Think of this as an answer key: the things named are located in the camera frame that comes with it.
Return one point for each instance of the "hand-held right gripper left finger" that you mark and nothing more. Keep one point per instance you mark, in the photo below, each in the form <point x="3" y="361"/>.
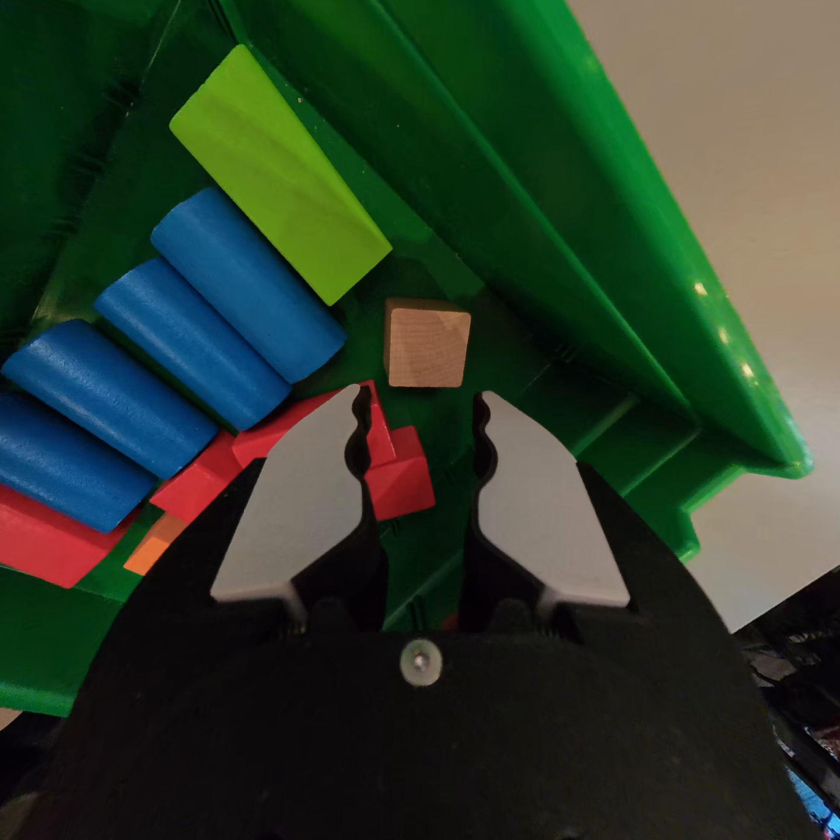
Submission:
<point x="295" y="499"/>

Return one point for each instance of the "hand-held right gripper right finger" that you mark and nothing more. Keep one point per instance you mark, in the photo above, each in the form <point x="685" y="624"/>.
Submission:
<point x="544" y="518"/>

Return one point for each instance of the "green plastic bin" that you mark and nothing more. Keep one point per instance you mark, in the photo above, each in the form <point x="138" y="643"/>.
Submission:
<point x="492" y="164"/>

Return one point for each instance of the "orange wooden block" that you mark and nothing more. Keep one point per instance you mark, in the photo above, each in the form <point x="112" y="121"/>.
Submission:
<point x="154" y="543"/>

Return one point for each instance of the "blue wooden cylinder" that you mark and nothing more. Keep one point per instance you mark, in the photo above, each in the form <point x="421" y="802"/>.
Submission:
<point x="243" y="275"/>
<point x="59" y="459"/>
<point x="105" y="394"/>
<point x="190" y="341"/>

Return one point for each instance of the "natural wooden block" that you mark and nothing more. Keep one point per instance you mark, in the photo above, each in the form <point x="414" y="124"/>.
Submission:
<point x="425" y="344"/>

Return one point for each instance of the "large red wooden block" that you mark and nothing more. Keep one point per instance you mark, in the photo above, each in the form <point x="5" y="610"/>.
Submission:
<point x="46" y="541"/>

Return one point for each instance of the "dark clutter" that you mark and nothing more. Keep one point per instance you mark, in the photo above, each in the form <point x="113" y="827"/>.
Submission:
<point x="800" y="669"/>

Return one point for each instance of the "lime green wooden block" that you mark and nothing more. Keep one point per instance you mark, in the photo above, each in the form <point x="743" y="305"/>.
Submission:
<point x="275" y="170"/>

